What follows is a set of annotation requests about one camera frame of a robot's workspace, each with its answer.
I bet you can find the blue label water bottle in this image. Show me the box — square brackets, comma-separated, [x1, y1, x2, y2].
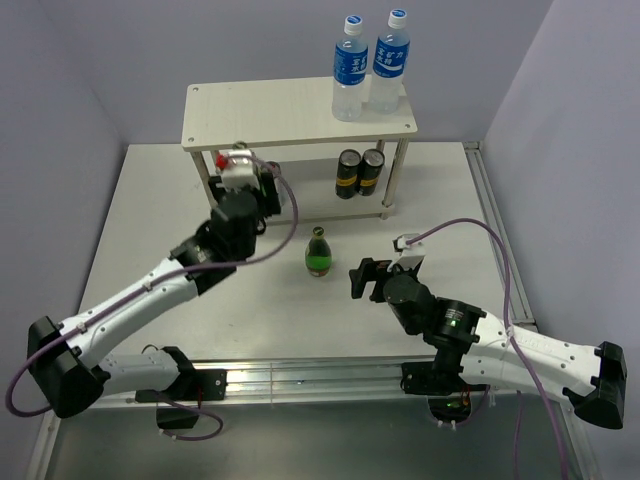
[331, 15, 368, 122]
[368, 9, 410, 114]

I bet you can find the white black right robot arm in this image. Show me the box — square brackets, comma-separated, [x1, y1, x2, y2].
[349, 258, 627, 430]

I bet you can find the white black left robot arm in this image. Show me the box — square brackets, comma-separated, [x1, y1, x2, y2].
[20, 152, 289, 419]

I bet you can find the white two-tier shelf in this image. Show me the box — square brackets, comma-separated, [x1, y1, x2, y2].
[181, 77, 418, 222]

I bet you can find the black Schweppes can left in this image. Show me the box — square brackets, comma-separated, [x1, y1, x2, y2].
[335, 149, 361, 199]

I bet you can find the black schweppes can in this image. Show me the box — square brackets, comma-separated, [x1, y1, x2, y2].
[357, 148, 385, 196]
[335, 149, 361, 199]

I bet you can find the black Schweppes can right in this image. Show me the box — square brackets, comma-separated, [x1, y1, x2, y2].
[357, 148, 385, 196]

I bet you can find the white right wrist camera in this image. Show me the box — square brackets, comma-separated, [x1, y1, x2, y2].
[388, 233, 426, 272]

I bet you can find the aluminium rail frame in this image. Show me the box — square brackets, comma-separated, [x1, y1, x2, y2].
[24, 141, 601, 480]

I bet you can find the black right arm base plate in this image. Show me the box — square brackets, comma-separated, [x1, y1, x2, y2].
[400, 361, 488, 396]

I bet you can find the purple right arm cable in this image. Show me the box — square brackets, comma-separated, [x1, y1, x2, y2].
[407, 218, 571, 480]

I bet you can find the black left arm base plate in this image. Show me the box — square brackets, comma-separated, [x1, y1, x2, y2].
[135, 368, 227, 403]

